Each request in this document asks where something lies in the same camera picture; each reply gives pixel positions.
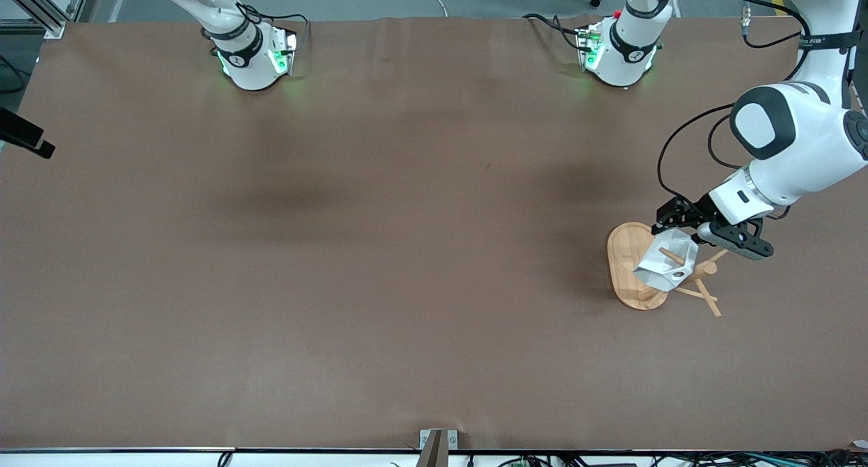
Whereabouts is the white faceted cup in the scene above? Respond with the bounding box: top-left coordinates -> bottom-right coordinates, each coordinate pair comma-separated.
632,228 -> 700,293

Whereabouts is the wooden cup rack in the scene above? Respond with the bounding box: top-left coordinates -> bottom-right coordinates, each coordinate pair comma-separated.
606,222 -> 737,317

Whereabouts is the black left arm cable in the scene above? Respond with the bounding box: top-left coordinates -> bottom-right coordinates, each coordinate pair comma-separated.
656,0 -> 812,198

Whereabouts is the black cable beside table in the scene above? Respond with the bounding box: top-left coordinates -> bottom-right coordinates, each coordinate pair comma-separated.
0,52 -> 29,94

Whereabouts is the black left base cable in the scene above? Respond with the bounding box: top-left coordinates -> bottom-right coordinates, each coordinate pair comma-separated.
522,12 -> 585,49

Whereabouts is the black base cable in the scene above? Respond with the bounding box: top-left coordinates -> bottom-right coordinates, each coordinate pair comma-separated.
522,12 -> 585,49
234,5 -> 312,47

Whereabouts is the black right base cable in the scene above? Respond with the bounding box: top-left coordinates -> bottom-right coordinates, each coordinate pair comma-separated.
234,5 -> 312,47

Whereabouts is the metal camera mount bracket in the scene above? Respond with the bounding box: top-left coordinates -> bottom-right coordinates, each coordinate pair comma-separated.
419,429 -> 459,467

